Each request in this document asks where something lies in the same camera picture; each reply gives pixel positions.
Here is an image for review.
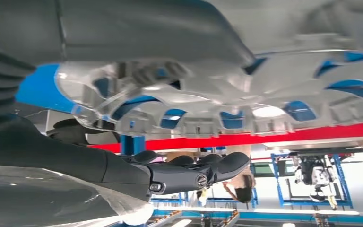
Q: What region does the red barrier belt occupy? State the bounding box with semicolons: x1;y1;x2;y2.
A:
88;121;363;154

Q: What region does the person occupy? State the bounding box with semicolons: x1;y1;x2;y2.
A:
221;166;257;204

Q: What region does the white humanoid robot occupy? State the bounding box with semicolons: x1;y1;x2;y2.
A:
293;155;339;210

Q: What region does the blue rack frame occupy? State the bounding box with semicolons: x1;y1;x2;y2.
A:
150;187;259;210
269;153;354;210

